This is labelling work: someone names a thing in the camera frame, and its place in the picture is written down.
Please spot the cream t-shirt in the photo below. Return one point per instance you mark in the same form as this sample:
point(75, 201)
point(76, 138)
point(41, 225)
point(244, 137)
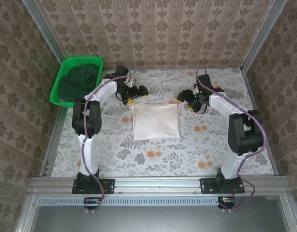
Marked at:
point(155, 120)

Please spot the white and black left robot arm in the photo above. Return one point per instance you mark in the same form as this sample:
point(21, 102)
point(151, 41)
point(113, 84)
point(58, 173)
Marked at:
point(88, 120)

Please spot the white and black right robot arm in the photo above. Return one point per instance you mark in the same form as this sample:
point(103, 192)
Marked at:
point(244, 135)

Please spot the dark green t-shirt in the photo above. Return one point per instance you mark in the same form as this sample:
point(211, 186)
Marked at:
point(78, 82)

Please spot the floral table mat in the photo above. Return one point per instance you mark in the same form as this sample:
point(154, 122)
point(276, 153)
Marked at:
point(138, 157)

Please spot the green plastic basket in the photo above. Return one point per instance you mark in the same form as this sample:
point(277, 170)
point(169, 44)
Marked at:
point(57, 82)

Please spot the grey metal panel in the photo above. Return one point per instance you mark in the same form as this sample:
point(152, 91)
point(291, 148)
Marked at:
point(150, 220)

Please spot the aluminium table side rail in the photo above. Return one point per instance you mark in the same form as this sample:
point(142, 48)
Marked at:
point(253, 96)
point(52, 149)

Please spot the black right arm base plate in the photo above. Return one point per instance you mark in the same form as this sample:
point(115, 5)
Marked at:
point(206, 186)

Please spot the long aluminium mounting rail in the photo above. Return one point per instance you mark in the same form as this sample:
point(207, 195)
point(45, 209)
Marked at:
point(158, 184)

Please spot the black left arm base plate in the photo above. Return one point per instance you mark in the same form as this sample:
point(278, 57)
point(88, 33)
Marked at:
point(109, 186)

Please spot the aluminium frame post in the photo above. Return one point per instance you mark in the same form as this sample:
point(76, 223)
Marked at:
point(44, 29)
point(264, 29)

